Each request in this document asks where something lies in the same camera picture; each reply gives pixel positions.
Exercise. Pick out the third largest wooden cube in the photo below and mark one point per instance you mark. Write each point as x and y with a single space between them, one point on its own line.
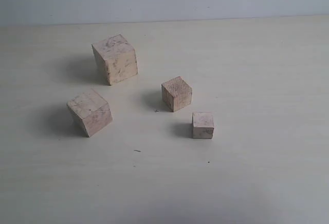
176 93

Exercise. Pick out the smallest wooden cube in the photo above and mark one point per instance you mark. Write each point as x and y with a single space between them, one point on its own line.
203 125

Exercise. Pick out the second largest wooden cube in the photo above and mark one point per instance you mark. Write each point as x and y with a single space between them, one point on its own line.
90 111

